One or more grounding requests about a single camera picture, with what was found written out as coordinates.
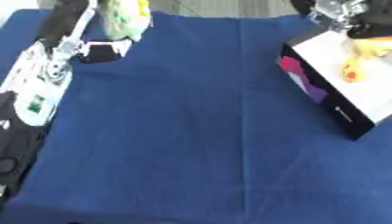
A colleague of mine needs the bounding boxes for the black box with white inside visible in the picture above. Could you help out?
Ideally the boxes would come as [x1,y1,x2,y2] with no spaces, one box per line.
[274,29,392,142]

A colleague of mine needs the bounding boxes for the yellow soft toy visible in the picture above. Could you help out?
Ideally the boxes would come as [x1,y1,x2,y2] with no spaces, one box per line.
[339,36,392,84]

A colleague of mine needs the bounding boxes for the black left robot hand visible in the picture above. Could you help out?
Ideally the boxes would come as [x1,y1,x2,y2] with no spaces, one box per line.
[35,0,135,65]

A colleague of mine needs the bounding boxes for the green and white soft toy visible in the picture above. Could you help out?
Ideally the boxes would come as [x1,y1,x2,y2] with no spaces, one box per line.
[96,0,153,43]

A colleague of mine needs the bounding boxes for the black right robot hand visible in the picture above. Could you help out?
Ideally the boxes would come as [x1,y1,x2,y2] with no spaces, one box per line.
[344,0,392,40]

